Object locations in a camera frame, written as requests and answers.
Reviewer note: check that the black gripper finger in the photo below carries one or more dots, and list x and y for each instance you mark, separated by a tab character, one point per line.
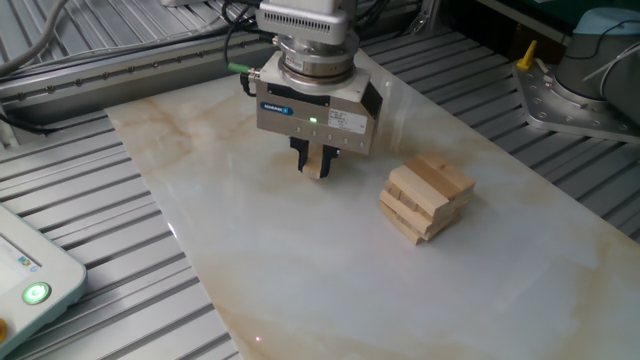
331	154
301	147

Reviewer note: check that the grey Schunk gripper body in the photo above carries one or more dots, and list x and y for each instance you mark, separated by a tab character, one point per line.
310	130

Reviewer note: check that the silver grey UR5 robot arm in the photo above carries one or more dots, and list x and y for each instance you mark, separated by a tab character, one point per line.
585	65

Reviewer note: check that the silver force torque sensor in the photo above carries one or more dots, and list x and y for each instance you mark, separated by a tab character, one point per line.
315	55

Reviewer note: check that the white marble board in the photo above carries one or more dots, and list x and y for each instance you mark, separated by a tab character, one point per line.
300	280

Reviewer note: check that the yellow plastic cone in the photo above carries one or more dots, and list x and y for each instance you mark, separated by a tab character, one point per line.
526	61

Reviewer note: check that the white teach pendant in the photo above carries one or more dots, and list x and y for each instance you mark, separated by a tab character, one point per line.
45	270

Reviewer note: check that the aluminium side rail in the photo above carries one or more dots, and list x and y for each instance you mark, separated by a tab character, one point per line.
150	80

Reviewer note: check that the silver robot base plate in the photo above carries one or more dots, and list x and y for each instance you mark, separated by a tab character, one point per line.
550	112

